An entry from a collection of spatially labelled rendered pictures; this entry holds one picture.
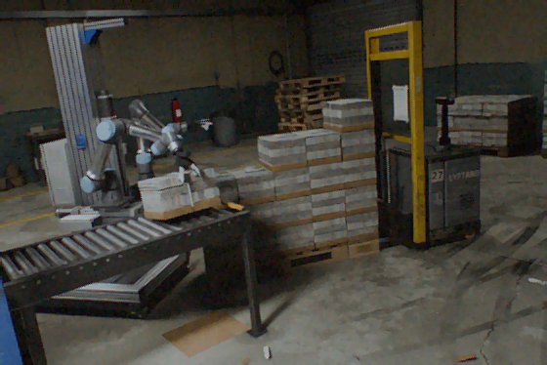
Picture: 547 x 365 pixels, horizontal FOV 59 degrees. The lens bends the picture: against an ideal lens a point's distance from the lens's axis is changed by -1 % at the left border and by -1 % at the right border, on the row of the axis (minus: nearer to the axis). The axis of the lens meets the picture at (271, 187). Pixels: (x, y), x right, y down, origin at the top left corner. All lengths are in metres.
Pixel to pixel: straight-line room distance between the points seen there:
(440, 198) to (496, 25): 6.00
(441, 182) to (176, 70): 7.65
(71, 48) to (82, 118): 0.48
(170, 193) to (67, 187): 1.21
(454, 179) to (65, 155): 3.06
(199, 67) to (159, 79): 1.01
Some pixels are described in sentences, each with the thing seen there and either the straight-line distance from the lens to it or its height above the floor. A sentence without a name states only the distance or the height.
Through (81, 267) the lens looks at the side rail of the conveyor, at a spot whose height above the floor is 0.78.
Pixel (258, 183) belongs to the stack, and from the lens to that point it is 3.72.
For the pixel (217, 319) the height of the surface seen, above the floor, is 0.00.
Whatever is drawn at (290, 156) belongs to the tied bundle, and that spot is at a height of 0.93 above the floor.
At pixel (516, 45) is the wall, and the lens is 9.70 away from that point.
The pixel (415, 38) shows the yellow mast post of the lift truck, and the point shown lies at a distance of 3.94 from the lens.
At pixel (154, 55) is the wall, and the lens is 10.67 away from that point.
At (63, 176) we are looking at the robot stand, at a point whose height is 0.99.
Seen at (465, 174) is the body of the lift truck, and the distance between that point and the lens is 4.36.
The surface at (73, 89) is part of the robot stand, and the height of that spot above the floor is 1.60.
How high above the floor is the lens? 1.62
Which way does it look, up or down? 14 degrees down
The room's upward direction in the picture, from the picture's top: 5 degrees counter-clockwise
